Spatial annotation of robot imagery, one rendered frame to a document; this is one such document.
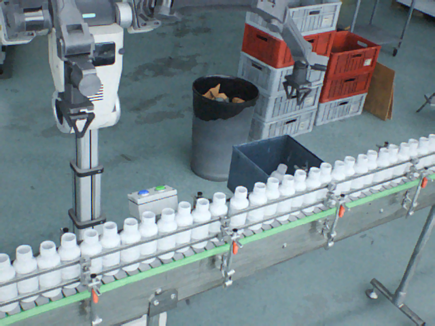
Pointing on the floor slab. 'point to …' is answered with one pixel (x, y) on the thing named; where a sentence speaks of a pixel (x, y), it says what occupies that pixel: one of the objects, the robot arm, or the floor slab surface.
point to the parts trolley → (380, 37)
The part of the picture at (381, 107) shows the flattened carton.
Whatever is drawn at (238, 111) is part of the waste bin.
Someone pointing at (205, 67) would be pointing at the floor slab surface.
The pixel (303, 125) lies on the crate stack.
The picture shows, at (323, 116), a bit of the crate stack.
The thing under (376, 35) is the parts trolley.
